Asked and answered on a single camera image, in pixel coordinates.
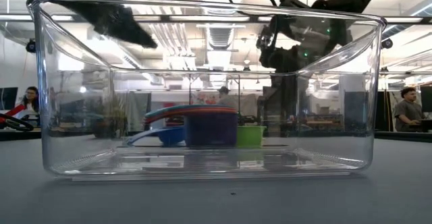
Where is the blue measuring cup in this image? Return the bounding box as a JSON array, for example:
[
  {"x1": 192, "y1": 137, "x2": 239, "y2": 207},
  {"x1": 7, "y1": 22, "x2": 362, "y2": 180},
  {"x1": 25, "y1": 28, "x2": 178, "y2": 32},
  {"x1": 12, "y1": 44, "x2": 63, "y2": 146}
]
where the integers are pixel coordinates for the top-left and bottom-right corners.
[{"x1": 126, "y1": 125, "x2": 187, "y2": 148}]

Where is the black panel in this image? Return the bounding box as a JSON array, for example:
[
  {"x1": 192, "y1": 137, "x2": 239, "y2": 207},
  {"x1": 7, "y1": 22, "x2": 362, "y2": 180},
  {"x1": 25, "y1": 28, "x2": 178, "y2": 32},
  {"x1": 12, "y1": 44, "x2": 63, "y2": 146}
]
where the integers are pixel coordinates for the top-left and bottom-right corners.
[{"x1": 343, "y1": 90, "x2": 369, "y2": 132}]

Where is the black curved cable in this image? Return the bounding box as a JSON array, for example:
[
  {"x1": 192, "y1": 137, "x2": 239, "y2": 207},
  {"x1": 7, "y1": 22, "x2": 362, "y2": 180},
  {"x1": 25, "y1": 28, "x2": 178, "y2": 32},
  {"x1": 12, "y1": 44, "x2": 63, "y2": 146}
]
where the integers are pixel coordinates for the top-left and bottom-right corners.
[{"x1": 0, "y1": 113, "x2": 35, "y2": 132}]

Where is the person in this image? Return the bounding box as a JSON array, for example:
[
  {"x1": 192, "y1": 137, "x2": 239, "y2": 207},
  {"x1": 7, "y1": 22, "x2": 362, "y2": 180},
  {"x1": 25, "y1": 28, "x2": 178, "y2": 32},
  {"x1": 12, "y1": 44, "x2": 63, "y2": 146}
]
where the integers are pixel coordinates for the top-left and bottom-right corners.
[
  {"x1": 392, "y1": 86, "x2": 425, "y2": 133},
  {"x1": 19, "y1": 86, "x2": 41, "y2": 117},
  {"x1": 217, "y1": 86, "x2": 238, "y2": 107}
]

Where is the small potted plant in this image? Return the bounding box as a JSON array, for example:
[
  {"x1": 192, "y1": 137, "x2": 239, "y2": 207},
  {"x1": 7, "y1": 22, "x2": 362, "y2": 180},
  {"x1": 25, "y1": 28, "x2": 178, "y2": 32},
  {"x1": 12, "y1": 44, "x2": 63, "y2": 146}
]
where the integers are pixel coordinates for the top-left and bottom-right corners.
[{"x1": 90, "y1": 95, "x2": 130, "y2": 139}]

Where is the black table frame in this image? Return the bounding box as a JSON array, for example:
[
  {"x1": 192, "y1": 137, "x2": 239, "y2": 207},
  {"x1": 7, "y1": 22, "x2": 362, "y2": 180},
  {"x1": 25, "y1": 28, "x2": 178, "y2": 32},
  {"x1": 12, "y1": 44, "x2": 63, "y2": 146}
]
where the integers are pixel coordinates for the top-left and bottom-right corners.
[{"x1": 0, "y1": 128, "x2": 432, "y2": 144}]

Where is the clear plastic basket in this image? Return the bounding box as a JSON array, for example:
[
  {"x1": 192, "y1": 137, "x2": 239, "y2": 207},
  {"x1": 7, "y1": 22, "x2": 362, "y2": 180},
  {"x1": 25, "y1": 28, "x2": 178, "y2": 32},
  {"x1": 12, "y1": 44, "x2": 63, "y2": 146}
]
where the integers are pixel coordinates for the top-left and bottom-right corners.
[{"x1": 26, "y1": 0, "x2": 387, "y2": 182}]

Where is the dark monitor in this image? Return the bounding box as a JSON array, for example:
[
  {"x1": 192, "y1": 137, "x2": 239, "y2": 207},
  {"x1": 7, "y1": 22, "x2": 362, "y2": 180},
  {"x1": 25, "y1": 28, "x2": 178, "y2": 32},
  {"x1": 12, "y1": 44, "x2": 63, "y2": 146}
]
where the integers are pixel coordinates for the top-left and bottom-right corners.
[{"x1": 0, "y1": 86, "x2": 19, "y2": 112}]

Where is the green measuring cup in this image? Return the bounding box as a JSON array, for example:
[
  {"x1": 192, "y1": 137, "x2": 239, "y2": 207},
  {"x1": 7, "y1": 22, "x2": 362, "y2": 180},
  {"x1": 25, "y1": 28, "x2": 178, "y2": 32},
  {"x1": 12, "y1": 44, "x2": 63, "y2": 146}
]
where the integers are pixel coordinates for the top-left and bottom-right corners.
[{"x1": 236, "y1": 125, "x2": 268, "y2": 148}]

